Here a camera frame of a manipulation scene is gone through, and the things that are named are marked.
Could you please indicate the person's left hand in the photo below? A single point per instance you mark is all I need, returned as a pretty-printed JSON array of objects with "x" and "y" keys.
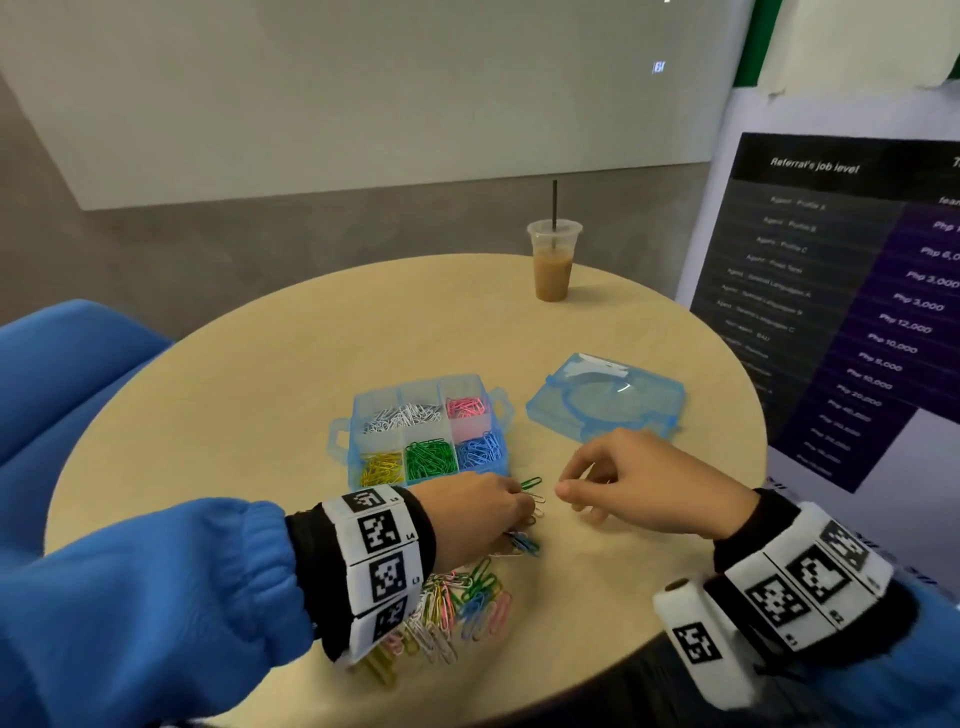
[{"x": 473, "y": 518}]

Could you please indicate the person's right hand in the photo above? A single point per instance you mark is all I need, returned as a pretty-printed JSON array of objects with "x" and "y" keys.
[{"x": 653, "y": 483}]

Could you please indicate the bunch of blue paper clips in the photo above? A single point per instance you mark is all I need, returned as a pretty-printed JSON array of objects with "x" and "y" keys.
[{"x": 482, "y": 450}]

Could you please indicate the bunch of green paper clips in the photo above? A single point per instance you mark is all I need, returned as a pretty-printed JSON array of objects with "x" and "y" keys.
[{"x": 431, "y": 459}]

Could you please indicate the pile of coloured paper clips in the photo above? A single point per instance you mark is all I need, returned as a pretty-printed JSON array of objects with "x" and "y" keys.
[{"x": 450, "y": 600}]

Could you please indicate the bunch of yellow paper clips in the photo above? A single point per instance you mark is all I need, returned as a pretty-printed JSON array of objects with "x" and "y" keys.
[{"x": 381, "y": 470}]

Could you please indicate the bunch of pink paper clips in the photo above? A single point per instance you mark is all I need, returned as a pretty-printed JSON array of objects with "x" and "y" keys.
[{"x": 467, "y": 407}]

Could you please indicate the blue compartment organizer box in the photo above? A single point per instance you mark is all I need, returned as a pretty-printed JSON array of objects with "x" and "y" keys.
[{"x": 428, "y": 387}]

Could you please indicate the person's left forearm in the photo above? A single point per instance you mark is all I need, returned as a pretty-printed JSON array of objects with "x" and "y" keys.
[{"x": 150, "y": 615}]

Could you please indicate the blue transparent box lid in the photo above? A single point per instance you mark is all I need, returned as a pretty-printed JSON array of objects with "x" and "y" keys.
[{"x": 608, "y": 402}]

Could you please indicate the left wrist marker band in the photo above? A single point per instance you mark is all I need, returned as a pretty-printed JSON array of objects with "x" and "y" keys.
[{"x": 378, "y": 563}]

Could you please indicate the wrist marker band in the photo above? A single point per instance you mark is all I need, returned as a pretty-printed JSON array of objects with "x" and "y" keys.
[
  {"x": 378, "y": 563},
  {"x": 803, "y": 578}
]

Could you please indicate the right wrist marker band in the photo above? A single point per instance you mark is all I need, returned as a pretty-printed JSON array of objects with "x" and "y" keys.
[{"x": 803, "y": 578}]

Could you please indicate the iced coffee plastic cup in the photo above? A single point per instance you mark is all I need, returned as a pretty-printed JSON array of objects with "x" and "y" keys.
[{"x": 552, "y": 270}]

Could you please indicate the standing poster banner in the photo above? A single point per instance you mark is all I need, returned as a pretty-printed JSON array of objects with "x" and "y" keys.
[{"x": 840, "y": 285}]

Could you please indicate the round wooden table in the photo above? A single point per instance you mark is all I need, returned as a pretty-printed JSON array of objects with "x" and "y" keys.
[{"x": 225, "y": 390}]

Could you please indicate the black drinking straw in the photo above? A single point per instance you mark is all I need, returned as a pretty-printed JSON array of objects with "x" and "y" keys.
[{"x": 554, "y": 206}]

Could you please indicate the blue upholstered chair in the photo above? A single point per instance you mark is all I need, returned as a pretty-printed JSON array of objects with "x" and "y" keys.
[{"x": 53, "y": 390}]

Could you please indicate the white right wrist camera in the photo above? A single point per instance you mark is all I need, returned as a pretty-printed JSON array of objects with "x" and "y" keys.
[{"x": 698, "y": 642}]

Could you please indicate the white wall board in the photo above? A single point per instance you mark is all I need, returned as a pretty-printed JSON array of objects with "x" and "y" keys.
[{"x": 345, "y": 90}]

